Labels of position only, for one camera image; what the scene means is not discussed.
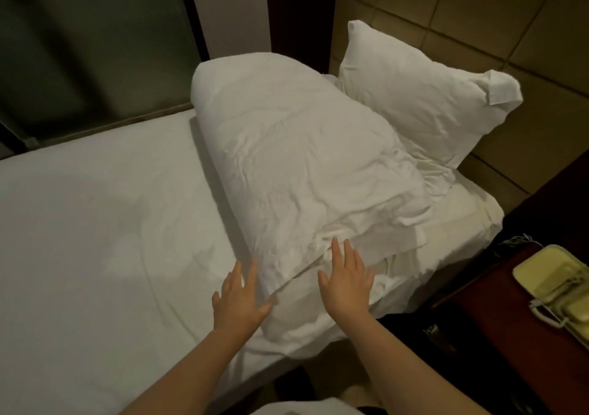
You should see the person's right hand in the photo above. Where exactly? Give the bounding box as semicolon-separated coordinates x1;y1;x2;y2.
317;236;377;325

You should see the person's left hand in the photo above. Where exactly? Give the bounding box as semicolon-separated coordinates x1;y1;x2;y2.
212;259;274;342

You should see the white duvet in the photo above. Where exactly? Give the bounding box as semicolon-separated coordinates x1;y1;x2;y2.
190;53;434;342

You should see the white bed sheet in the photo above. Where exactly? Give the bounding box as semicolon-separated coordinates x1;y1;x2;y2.
0;106;506;415

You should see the white pillow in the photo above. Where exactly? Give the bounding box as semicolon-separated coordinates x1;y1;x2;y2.
336;20;524;195

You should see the person's right forearm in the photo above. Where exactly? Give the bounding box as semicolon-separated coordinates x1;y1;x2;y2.
345;313;491;415

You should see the person's left forearm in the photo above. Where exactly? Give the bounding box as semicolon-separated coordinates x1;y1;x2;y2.
120;327;257;415

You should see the person's white shirt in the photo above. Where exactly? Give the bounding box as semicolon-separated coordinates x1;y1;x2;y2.
253;398;364;415

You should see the reddish wooden nightstand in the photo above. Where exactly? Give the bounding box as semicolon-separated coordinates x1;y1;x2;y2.
431;242;589;415

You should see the yellow telephone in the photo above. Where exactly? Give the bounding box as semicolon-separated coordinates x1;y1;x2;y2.
512;244;589;349

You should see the dark wooden column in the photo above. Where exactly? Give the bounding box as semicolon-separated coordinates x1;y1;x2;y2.
265;0;340;75

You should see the frosted glass partition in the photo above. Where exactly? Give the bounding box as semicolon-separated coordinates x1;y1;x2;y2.
0;0;209;150

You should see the beige padded headboard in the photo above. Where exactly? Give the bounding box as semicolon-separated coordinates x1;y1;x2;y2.
329;0;589;213

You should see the grey telephone cord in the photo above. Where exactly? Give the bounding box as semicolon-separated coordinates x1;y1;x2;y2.
497;232;546;251

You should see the dark wooden wall panel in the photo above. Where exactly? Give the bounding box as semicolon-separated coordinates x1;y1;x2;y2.
504;147;589;266

